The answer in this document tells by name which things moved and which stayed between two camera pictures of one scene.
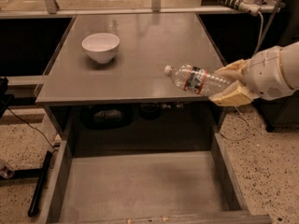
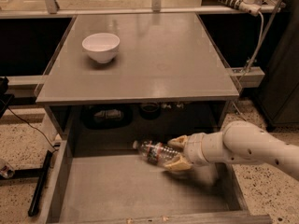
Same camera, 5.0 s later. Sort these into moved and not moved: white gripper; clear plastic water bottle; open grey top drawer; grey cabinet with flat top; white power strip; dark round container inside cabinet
Moved: clear plastic water bottle; white gripper
Not moved: grey cabinet with flat top; dark round container inside cabinet; open grey top drawer; white power strip
